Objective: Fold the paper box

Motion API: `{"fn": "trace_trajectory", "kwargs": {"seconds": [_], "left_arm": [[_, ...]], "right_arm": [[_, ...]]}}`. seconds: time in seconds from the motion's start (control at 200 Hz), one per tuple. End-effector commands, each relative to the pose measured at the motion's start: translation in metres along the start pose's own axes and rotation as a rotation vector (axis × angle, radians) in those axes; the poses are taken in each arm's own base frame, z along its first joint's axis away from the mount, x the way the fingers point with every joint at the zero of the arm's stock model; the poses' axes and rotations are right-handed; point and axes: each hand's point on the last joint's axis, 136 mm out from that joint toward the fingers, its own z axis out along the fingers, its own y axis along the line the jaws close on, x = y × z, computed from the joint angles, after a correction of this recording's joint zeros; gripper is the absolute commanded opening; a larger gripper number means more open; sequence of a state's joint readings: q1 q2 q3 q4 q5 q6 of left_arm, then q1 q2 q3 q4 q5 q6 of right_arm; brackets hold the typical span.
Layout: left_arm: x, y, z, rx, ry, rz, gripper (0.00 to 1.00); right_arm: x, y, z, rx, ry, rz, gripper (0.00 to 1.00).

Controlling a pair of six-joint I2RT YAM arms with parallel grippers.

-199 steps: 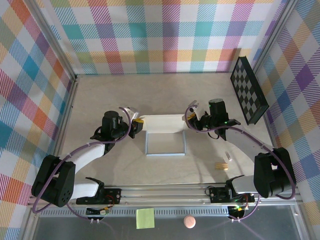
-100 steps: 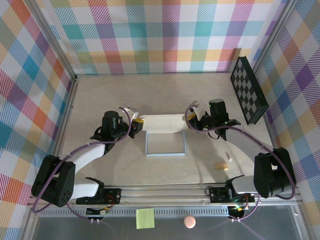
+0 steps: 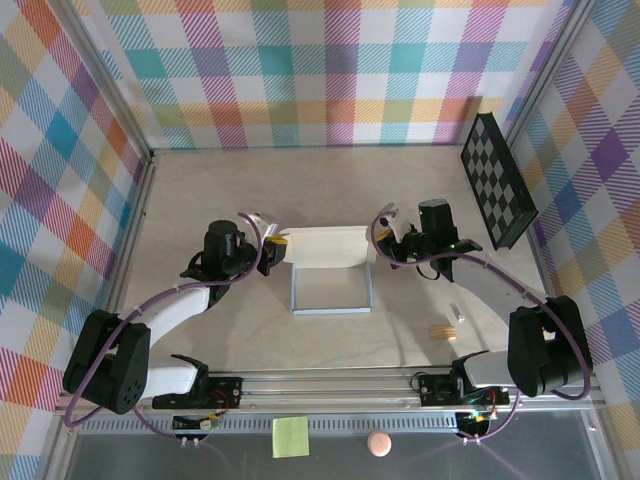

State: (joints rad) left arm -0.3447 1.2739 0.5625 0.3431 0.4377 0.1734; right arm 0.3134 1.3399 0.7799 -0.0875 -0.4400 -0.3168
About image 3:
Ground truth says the black checkerboard calibration board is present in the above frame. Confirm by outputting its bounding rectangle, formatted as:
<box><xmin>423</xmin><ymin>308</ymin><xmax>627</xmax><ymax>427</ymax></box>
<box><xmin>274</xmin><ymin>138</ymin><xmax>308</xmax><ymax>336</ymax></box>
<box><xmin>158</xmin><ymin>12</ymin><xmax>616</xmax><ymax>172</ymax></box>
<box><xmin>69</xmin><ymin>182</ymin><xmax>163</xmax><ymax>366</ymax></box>
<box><xmin>459</xmin><ymin>112</ymin><xmax>540</xmax><ymax>251</ymax></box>

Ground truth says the perforated metal strip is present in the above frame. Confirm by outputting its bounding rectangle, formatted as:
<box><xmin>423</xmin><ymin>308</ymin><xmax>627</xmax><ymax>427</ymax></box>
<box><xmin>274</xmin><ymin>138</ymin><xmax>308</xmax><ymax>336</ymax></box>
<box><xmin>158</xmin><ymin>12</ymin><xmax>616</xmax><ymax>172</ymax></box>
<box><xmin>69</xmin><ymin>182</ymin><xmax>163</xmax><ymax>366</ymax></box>
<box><xmin>79</xmin><ymin>418</ymin><xmax>461</xmax><ymax>434</ymax></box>

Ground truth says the green sticky note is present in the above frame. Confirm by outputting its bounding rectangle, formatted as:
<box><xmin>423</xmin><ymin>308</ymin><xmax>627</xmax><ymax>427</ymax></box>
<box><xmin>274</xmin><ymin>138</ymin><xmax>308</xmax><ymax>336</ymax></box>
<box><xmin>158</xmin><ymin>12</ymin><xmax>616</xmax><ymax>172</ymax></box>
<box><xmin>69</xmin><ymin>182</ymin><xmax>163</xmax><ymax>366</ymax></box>
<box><xmin>272</xmin><ymin>416</ymin><xmax>311</xmax><ymax>459</ymax></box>

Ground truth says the pink round ball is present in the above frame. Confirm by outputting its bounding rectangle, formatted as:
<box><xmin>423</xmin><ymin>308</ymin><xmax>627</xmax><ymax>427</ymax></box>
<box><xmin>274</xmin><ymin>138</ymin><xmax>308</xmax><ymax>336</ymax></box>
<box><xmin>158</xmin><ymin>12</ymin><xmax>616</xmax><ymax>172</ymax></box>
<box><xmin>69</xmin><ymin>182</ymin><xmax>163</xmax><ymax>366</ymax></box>
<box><xmin>367</xmin><ymin>430</ymin><xmax>393</xmax><ymax>457</ymax></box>

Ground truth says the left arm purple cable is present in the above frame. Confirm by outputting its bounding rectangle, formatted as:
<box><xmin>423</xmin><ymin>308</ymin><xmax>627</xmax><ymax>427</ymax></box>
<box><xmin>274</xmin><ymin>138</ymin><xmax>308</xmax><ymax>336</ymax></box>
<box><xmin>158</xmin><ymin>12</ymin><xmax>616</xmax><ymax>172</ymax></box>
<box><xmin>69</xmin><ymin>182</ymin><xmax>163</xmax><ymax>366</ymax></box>
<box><xmin>63</xmin><ymin>211</ymin><xmax>266</xmax><ymax>444</ymax></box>

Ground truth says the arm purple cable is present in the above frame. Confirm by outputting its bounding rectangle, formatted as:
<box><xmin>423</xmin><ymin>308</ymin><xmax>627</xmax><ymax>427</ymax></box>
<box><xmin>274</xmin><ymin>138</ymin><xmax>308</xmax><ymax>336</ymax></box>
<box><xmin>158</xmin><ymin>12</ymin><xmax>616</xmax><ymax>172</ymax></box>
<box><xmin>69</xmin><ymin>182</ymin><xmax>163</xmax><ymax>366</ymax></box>
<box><xmin>63</xmin><ymin>211</ymin><xmax>266</xmax><ymax>444</ymax></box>
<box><xmin>369</xmin><ymin>212</ymin><xmax>596</xmax><ymax>444</ymax></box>

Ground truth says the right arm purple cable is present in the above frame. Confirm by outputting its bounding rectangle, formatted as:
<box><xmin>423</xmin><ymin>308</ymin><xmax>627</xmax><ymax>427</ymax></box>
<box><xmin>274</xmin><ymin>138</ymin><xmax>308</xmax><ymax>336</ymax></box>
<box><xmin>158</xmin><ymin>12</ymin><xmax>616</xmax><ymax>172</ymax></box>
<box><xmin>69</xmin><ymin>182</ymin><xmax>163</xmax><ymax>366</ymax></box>
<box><xmin>369</xmin><ymin>212</ymin><xmax>596</xmax><ymax>444</ymax></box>

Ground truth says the aluminium side rail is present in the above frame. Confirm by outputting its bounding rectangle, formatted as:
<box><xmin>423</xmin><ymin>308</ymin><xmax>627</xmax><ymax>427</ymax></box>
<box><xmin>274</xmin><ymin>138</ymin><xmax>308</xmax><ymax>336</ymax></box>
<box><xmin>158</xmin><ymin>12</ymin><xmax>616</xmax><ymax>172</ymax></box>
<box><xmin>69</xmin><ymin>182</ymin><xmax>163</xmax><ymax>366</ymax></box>
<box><xmin>84</xmin><ymin>149</ymin><xmax>159</xmax><ymax>374</ymax></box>

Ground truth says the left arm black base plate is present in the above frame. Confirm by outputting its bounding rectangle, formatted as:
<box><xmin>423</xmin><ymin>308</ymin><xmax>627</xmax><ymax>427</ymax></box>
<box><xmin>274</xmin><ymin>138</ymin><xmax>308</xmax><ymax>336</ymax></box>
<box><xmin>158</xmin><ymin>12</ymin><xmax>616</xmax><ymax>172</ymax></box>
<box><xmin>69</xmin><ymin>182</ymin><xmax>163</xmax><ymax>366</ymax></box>
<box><xmin>152</xmin><ymin>375</ymin><xmax>245</xmax><ymax>410</ymax></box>

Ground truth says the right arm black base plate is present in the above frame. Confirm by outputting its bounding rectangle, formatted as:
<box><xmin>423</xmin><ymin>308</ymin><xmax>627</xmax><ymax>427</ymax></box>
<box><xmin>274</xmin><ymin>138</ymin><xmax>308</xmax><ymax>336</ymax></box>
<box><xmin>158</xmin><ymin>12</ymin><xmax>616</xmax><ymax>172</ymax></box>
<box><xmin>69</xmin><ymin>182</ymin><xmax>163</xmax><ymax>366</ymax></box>
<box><xmin>417</xmin><ymin>372</ymin><xmax>511</xmax><ymax>407</ymax></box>

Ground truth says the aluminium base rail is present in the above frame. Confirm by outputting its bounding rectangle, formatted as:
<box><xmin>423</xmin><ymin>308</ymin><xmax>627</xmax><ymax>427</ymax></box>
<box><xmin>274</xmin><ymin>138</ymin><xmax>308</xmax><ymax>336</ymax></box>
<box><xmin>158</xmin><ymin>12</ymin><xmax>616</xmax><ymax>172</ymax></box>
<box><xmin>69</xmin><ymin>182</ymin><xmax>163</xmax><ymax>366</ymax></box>
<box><xmin>54</xmin><ymin>367</ymin><xmax>606</xmax><ymax>416</ymax></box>

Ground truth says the aluminium frame post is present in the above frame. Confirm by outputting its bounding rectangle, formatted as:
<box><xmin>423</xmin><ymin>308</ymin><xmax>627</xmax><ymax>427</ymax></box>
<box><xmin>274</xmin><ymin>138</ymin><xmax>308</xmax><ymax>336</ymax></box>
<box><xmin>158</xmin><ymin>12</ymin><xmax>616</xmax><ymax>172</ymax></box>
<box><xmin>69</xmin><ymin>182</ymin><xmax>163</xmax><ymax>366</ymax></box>
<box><xmin>49</xmin><ymin>0</ymin><xmax>156</xmax><ymax>164</ymax></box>
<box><xmin>502</xmin><ymin>0</ymin><xmax>601</xmax><ymax>149</ymax></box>

